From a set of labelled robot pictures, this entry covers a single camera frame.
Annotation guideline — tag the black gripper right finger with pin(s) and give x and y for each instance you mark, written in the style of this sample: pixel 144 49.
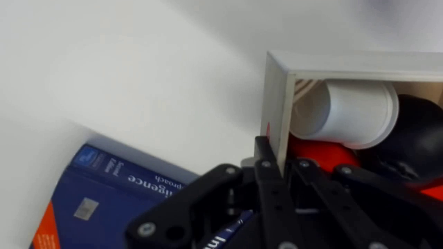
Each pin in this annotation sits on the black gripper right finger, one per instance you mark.
pixel 360 208

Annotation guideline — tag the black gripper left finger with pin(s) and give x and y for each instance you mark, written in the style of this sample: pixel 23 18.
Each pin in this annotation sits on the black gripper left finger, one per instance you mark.
pixel 271 202

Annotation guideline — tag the small wooden box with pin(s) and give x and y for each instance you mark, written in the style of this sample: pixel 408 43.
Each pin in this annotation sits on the small wooden box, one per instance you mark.
pixel 281 97

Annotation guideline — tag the orange toy piece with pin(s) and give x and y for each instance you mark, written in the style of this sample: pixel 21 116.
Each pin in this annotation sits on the orange toy piece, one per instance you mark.
pixel 325 154

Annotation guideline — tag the black round object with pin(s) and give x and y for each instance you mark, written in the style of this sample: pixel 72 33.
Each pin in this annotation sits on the black round object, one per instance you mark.
pixel 410 138

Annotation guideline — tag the white paper cup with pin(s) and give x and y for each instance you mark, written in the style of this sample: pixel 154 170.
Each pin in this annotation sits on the white paper cup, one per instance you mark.
pixel 350 115

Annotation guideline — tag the blue hardcover book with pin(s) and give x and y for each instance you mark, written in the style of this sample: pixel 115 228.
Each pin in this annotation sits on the blue hardcover book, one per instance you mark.
pixel 101 198

